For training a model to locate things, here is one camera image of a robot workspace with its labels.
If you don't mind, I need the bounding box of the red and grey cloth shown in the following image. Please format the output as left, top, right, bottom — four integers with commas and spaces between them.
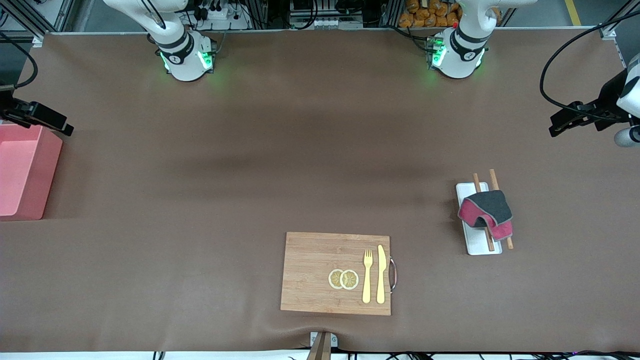
457, 190, 514, 242

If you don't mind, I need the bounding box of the pink plastic bin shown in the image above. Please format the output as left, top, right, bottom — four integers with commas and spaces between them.
0, 123, 64, 222

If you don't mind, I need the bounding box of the white rectangular tray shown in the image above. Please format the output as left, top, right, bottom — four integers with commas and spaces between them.
455, 182, 503, 256

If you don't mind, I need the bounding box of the pile of orange items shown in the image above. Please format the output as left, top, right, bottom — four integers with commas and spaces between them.
398, 0, 462, 29

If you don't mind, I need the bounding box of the white power strip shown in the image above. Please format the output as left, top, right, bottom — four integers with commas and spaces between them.
192, 0, 252, 31

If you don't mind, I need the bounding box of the brown table mat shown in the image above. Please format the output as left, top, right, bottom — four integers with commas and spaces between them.
0, 27, 640, 353

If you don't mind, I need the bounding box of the yellow knife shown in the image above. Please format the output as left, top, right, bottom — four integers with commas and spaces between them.
376, 244, 387, 305

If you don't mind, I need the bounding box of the yellow fork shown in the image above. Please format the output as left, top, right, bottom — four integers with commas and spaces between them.
362, 249, 374, 304

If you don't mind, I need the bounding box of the bamboo cutting board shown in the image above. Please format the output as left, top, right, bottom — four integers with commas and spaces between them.
280, 231, 398, 317

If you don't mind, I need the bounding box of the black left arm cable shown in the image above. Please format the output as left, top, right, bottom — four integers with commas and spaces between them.
539, 10, 640, 123

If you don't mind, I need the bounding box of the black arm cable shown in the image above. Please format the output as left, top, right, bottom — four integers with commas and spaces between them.
539, 10, 640, 123
0, 31, 39, 92

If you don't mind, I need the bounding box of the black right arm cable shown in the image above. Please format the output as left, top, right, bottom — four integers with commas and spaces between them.
0, 31, 39, 92

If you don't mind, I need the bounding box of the aluminium frame strut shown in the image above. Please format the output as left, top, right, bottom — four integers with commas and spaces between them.
0, 0, 76, 48
600, 0, 640, 41

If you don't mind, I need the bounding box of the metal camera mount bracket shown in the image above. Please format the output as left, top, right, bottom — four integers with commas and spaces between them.
306, 331, 339, 360

